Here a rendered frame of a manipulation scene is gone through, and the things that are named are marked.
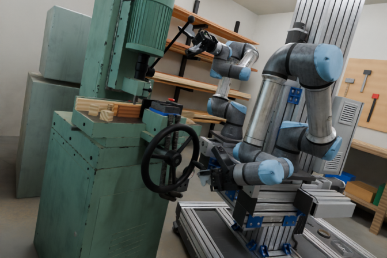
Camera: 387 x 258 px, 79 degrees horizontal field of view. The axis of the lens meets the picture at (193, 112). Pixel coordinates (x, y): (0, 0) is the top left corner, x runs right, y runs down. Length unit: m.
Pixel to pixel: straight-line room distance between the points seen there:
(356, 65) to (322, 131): 3.04
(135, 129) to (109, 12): 0.60
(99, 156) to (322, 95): 0.85
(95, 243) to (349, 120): 1.48
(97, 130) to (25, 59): 2.53
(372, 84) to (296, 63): 3.11
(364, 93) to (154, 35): 3.30
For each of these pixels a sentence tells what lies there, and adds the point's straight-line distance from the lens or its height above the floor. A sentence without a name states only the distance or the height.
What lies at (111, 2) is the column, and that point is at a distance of 1.31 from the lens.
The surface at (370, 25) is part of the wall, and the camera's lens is 4.22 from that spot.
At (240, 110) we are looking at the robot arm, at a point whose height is 1.01.
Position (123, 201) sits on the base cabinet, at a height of 0.54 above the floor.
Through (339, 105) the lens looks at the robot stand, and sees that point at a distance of 1.58.
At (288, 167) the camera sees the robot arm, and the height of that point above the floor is 0.91.
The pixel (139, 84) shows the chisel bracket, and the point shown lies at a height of 1.05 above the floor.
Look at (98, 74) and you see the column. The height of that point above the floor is 1.05.
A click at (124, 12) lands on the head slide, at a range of 1.27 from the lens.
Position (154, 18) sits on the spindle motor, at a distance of 1.10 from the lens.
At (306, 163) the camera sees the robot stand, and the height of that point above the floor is 0.80.
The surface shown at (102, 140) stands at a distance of 0.99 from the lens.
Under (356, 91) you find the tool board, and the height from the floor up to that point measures 1.50.
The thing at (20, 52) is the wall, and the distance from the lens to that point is 3.40.
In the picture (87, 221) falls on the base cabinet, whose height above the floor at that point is 0.49.
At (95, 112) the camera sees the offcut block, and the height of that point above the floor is 0.91.
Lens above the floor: 1.12
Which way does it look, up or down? 7 degrees down
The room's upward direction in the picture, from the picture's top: 13 degrees clockwise
